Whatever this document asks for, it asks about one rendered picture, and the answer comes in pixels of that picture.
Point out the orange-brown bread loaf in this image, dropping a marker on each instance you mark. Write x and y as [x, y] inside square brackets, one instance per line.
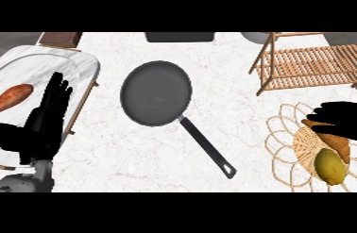
[14, 95]

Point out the dark grey appliance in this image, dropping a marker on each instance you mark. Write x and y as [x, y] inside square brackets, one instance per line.
[180, 36]

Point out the yellow-green lemon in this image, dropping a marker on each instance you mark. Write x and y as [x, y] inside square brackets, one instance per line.
[330, 167]

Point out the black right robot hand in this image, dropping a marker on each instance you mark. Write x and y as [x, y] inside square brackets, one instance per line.
[340, 115]

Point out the grey round bowl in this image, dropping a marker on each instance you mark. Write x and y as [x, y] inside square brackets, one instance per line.
[256, 36]

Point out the wooden tiered shelf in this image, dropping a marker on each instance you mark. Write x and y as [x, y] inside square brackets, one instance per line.
[307, 65]

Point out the white marble tray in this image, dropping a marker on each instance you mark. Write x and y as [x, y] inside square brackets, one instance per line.
[29, 67]

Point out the brown wooden block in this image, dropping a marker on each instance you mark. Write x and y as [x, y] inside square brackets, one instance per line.
[60, 38]

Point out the woven wicker placemat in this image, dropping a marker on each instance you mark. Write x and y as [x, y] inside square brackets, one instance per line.
[285, 142]

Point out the dark grey frying pan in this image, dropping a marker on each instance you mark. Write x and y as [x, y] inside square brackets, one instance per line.
[156, 93]

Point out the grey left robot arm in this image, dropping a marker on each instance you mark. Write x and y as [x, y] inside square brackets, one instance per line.
[33, 178]

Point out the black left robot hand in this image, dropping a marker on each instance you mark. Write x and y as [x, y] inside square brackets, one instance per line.
[50, 117]

